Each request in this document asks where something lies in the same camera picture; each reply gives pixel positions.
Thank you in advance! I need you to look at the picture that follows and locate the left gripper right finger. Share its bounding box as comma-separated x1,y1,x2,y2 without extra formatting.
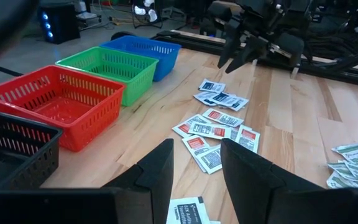
221,138,358,224

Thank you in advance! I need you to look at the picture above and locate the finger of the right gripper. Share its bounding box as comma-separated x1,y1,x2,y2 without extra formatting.
218,19,242,69
225,34,269,75

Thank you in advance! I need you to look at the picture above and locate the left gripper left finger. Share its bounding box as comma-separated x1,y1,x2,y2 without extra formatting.
0,138,175,224

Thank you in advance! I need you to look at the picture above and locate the black-print towelette packet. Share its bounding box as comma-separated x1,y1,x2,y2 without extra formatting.
165,196,211,224

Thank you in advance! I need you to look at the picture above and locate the blue-print wipe packet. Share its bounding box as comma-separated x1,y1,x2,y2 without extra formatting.
209,91,250,112
193,91,218,107
198,78,227,94

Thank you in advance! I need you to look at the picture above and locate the black plastic basket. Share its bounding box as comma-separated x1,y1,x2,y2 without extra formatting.
0,107,64,191

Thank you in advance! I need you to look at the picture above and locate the blue plastic basket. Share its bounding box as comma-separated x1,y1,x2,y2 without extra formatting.
99,35,182,83

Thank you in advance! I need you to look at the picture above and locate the black floor fan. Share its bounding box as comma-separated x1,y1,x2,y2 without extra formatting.
131,0,163,29

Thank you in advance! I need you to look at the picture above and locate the red plastic basket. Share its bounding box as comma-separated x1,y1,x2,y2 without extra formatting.
0,64,126,153

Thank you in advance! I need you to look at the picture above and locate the green plastic basket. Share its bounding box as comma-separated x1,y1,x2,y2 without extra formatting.
55,46,160,107

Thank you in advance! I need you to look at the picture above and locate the white floor box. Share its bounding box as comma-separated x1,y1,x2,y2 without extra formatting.
75,1,98,21

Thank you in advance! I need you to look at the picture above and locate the blue-lit computer tower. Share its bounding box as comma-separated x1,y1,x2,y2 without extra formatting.
37,2,81,45

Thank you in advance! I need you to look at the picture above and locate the yellow floor cable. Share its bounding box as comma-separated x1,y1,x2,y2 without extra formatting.
109,17,150,27

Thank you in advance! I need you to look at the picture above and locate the black frame handle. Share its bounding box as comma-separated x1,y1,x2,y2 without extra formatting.
110,30,138,41

